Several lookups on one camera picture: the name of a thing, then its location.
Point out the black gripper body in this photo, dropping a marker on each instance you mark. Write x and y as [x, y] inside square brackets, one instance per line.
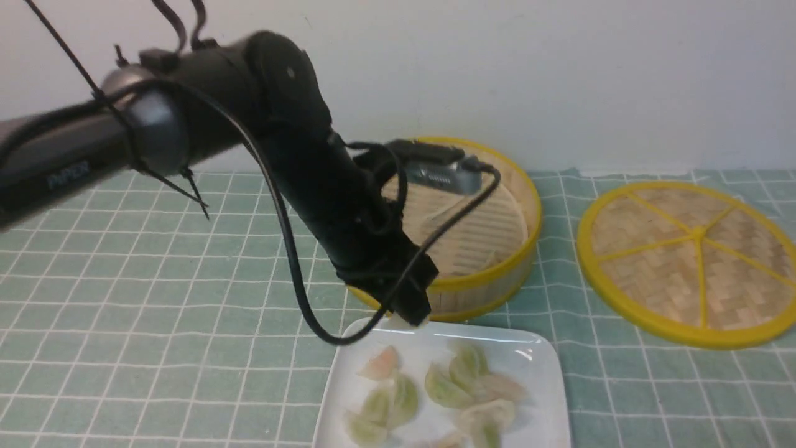
[376, 255]

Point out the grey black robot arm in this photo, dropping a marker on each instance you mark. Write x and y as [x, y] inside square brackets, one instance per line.
[169, 112]

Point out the white square plate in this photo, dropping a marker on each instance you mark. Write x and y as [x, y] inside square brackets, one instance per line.
[528, 359]

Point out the bamboo steamer basket yellow rim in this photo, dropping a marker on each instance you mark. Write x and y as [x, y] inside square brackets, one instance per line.
[462, 298]

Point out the white steamer liner cloth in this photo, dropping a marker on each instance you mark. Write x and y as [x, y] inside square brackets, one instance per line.
[491, 234]

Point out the green dumpling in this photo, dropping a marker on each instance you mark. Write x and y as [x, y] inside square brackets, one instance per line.
[486, 434]
[405, 401]
[363, 432]
[377, 406]
[444, 392]
[468, 365]

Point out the black zip tie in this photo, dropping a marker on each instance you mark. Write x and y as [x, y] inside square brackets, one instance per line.
[74, 62]

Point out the pale pink dumpling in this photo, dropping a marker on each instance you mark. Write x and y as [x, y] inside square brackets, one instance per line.
[500, 412]

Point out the woven bamboo steamer lid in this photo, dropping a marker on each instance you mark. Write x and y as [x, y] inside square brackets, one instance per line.
[689, 264]

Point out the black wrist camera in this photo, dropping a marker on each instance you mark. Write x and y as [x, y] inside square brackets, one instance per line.
[438, 166]

